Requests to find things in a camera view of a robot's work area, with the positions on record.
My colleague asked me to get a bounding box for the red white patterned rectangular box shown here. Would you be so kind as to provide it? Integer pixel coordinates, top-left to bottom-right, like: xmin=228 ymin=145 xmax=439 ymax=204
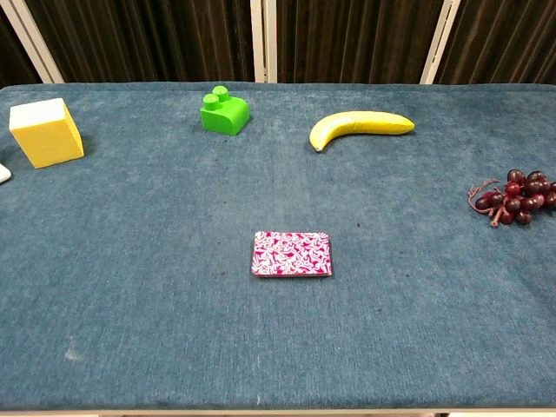
xmin=250 ymin=230 xmax=334 ymax=279

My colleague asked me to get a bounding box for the yellow plastic banana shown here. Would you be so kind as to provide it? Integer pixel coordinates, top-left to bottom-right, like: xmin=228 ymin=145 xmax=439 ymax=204
xmin=308 ymin=110 xmax=416 ymax=153

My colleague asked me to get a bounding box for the green toy building block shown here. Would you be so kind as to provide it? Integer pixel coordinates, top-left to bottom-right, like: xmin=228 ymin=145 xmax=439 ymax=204
xmin=199 ymin=84 xmax=252 ymax=137

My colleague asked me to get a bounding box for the blue table cloth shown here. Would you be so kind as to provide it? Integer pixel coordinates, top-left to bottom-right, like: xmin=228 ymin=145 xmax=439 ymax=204
xmin=0 ymin=81 xmax=556 ymax=412

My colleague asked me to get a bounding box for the dark pleated curtain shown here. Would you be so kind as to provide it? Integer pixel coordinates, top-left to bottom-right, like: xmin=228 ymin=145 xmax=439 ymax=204
xmin=0 ymin=0 xmax=556 ymax=88

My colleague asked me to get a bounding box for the dark red grape bunch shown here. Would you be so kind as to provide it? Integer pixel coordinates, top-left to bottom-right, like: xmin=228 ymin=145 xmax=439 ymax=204
xmin=467 ymin=169 xmax=556 ymax=228

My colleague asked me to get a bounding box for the yellow foam cube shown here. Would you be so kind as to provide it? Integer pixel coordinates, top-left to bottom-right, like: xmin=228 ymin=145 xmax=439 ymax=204
xmin=8 ymin=97 xmax=86 ymax=169

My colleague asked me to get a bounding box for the white frame post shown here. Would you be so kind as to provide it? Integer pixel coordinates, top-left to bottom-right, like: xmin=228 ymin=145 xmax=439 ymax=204
xmin=249 ymin=0 xmax=279 ymax=84
xmin=419 ymin=0 xmax=462 ymax=85
xmin=0 ymin=0 xmax=66 ymax=85

